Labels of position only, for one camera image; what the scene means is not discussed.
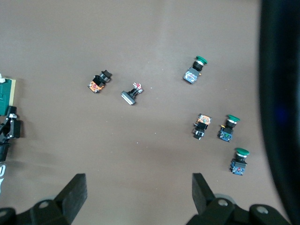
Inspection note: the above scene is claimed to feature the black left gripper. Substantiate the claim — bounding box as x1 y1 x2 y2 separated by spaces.
0 105 24 162

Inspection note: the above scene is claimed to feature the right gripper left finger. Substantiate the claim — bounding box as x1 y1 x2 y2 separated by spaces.
0 173 88 225

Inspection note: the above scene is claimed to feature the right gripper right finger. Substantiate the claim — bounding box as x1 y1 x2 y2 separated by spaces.
187 172 293 225

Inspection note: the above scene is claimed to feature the green load switch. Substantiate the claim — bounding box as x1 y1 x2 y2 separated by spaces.
0 74 16 116

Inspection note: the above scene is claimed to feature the green mushroom button blue block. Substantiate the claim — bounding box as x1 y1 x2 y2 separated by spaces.
182 55 209 85
229 147 250 177
217 114 240 143

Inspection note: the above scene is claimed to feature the black square button red base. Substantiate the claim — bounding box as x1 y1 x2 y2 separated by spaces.
120 82 144 105

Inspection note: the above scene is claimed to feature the black selector switch orange block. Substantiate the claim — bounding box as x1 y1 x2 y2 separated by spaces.
87 69 113 94

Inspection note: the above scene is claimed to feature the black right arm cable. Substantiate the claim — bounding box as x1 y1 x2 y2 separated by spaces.
257 0 300 225

